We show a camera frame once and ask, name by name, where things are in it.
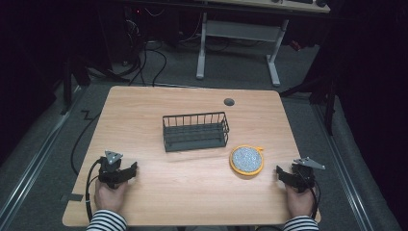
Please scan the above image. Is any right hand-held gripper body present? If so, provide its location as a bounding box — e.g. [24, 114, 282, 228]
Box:
[290, 156, 326, 194]

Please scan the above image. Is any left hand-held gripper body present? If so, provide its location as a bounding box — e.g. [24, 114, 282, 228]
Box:
[97, 149, 125, 190]

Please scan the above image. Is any round yellow speckled pad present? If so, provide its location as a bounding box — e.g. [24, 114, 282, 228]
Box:
[228, 144, 266, 177]

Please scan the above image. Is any black wire basket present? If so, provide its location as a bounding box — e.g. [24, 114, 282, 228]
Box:
[162, 111, 231, 153]

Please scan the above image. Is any person's right hand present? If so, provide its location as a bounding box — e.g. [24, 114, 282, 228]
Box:
[284, 184, 318, 219]

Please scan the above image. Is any person's left hand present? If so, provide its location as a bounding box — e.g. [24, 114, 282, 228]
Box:
[93, 179, 130, 215]

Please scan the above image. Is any grey tape strip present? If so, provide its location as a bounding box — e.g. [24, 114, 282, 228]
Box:
[60, 192, 85, 203]

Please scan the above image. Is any black metal stand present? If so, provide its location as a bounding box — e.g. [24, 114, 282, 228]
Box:
[59, 56, 131, 116]
[278, 75, 340, 137]

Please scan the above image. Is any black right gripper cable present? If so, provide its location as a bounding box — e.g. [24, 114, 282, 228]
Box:
[297, 169, 322, 221]

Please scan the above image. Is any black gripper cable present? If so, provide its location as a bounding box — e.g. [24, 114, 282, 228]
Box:
[84, 158, 104, 223]
[297, 169, 322, 221]

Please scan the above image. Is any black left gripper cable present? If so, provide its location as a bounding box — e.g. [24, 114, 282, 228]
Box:
[84, 158, 104, 223]

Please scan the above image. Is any black floor cable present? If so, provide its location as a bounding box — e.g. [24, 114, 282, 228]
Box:
[70, 110, 103, 177]

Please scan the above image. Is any metal floor rail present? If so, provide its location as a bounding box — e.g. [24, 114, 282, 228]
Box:
[311, 103, 376, 231]
[0, 86, 85, 227]

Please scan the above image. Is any bundle of black floor cables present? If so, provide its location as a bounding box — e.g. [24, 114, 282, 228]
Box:
[112, 39, 169, 88]

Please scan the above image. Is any white frame desk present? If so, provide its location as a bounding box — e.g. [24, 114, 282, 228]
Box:
[194, 0, 331, 89]

